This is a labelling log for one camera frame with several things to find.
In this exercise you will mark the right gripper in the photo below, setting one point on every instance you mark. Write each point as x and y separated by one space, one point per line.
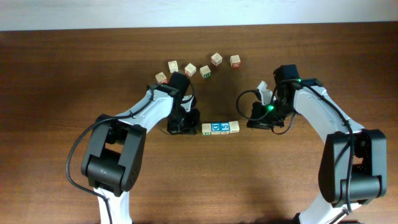
258 119

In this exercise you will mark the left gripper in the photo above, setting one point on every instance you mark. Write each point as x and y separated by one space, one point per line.
189 128

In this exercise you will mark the wooden block green yellow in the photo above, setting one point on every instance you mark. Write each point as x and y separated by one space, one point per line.
206 128

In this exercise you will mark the wooden block red leaf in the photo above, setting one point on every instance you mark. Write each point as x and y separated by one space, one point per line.
234 126

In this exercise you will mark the blue D wooden block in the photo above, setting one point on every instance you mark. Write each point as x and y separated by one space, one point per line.
215 128

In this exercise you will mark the blue 5 wooden block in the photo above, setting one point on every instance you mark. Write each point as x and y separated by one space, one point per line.
224 128

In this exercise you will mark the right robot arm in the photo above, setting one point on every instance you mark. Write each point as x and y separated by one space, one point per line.
353 168

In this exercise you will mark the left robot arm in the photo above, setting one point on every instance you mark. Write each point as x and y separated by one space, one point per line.
113 158

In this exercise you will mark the wooden block red side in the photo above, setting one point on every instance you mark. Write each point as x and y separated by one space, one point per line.
161 78

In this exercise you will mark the wooden block red letter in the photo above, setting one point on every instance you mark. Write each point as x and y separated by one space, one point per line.
190 70

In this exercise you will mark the plain wooden block outline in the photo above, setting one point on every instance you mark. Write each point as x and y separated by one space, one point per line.
173 66

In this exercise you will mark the wooden block green side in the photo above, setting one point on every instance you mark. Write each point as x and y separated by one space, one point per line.
205 72

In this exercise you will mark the wooden block red bottom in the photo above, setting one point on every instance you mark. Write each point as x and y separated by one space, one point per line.
235 61

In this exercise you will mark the wooden block red I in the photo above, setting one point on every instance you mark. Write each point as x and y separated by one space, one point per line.
216 59

